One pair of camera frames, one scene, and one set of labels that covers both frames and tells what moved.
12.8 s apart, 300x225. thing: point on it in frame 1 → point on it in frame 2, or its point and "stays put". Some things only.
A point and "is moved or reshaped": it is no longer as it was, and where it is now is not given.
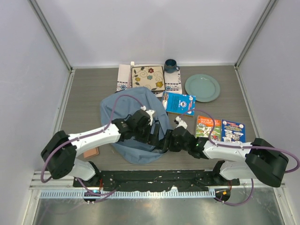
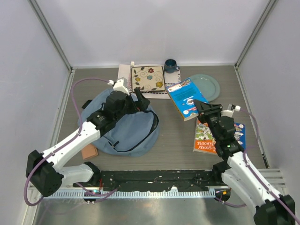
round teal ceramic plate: [206, 87] stays put
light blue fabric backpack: [121, 104] is moved or reshaped
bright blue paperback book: [179, 103] → [183, 94]
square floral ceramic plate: [151, 77] stays put
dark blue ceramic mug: [170, 66] stays put
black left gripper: [152, 138] → [143, 103]
